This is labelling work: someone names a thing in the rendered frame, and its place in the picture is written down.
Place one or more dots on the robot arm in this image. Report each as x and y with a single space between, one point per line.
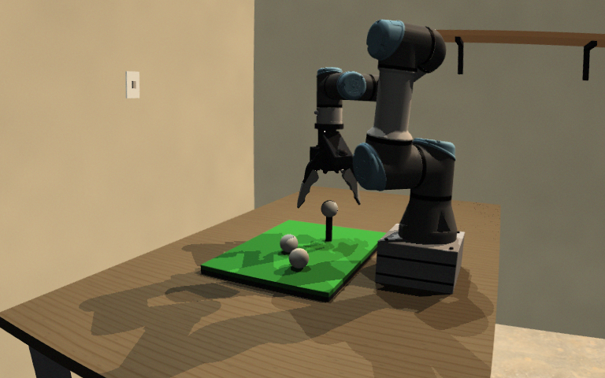
386 161

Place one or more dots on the green golf mat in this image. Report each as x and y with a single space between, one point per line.
335 255

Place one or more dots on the cream sphere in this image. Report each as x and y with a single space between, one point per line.
298 258

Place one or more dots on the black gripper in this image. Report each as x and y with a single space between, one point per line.
319 159

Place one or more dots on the cream ball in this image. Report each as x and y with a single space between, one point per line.
288 243
329 208

